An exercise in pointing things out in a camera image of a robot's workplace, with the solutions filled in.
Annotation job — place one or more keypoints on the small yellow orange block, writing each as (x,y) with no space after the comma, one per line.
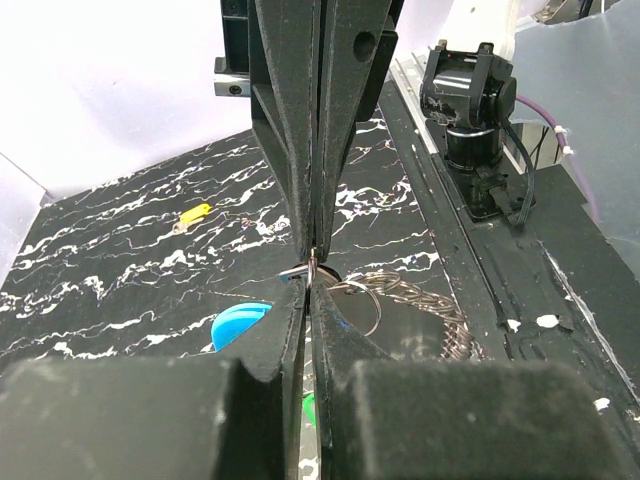
(191,217)

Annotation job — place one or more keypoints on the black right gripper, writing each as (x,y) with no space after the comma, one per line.
(297,58)

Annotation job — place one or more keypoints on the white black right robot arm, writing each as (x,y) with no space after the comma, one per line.
(467,89)

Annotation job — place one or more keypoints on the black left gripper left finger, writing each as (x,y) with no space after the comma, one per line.
(154,417)

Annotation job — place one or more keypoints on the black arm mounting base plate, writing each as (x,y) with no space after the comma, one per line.
(556,291)

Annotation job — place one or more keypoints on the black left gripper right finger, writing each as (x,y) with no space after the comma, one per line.
(380,418)

